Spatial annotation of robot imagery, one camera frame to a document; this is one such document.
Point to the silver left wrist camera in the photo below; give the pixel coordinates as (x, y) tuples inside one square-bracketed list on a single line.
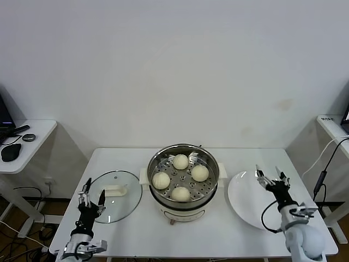
[(98, 246)]

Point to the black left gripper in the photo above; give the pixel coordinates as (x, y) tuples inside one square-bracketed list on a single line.
[(87, 218)]

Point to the white wall socket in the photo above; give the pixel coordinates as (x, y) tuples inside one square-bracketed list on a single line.
[(48, 181)]

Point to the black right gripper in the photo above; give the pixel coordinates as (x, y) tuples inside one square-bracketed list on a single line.
[(282, 195)]

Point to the white side table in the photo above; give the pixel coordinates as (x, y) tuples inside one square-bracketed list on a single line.
[(38, 147)]

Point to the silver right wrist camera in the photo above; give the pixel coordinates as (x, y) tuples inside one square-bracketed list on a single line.
[(306, 211)]

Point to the dark monitor on desk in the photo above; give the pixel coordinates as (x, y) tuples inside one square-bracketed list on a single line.
[(346, 120)]

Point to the white desk with label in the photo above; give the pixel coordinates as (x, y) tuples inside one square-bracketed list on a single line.
[(331, 128)]

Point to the black laptop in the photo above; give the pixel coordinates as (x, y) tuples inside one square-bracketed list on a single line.
[(4, 114)]

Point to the white round plate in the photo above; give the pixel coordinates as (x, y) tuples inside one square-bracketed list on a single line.
[(242, 202)]

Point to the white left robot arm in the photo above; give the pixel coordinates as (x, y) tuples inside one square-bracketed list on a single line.
[(77, 245)]

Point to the round black puck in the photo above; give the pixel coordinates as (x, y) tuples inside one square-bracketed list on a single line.
[(29, 137)]

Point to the steel steamer basket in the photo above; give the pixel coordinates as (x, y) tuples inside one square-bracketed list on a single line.
[(182, 180)]

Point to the black computer mouse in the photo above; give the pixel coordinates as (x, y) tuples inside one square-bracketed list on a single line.
[(11, 152)]

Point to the steel steamer pot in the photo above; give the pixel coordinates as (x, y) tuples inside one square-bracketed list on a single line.
[(185, 214)]

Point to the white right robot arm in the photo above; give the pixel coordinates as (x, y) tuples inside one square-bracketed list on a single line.
[(302, 240)]

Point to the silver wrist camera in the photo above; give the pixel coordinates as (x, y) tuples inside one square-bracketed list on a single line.
[(306, 211), (98, 246)]

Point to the white steamed baozi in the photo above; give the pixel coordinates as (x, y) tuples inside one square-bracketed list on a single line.
[(160, 180), (199, 173), (180, 194), (180, 161)]

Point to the black bar remote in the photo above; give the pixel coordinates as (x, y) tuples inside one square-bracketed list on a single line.
[(21, 128)]

